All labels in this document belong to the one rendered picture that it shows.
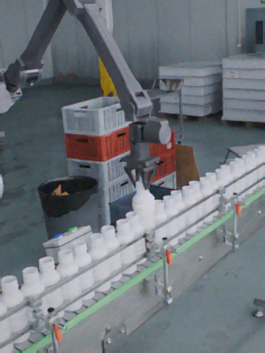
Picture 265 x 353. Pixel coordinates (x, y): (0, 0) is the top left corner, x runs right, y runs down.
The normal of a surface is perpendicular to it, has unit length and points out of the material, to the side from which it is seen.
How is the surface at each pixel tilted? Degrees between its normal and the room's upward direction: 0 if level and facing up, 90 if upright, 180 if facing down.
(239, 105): 90
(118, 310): 90
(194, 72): 90
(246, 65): 89
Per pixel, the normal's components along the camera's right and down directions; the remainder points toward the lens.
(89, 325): 0.77, 0.15
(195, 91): -0.65, 0.27
